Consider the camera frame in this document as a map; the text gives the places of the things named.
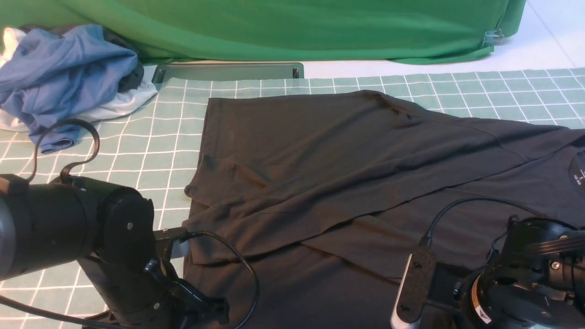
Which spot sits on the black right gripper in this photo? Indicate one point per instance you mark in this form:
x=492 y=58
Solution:
x=507 y=302

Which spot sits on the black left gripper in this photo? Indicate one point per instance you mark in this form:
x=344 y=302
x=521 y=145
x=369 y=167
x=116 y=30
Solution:
x=135 y=301

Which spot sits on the dark gray long-sleeved shirt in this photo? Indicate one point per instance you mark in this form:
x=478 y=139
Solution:
x=327 y=195

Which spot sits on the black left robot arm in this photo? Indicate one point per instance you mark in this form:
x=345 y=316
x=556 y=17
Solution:
x=108 y=230

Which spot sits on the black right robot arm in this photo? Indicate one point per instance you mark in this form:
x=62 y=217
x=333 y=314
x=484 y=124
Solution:
x=537 y=278

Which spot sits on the blue crumpled shirt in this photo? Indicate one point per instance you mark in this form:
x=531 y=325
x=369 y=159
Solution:
x=51 y=78

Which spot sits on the green grid tablecloth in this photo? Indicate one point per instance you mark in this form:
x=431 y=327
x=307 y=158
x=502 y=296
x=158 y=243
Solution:
x=154 y=149

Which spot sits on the metal binder clip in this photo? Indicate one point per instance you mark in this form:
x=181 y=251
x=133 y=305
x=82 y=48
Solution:
x=491 y=38

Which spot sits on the gray metal table slot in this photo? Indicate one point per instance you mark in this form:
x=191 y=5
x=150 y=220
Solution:
x=227 y=71

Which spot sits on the green backdrop cloth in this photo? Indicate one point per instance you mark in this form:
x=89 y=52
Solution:
x=416 y=32

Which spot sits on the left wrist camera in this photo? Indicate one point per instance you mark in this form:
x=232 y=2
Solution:
x=171 y=243

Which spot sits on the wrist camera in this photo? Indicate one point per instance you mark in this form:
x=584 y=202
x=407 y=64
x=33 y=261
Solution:
x=171 y=243
x=414 y=289

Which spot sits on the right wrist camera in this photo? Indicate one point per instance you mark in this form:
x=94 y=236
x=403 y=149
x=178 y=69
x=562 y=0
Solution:
x=414 y=289

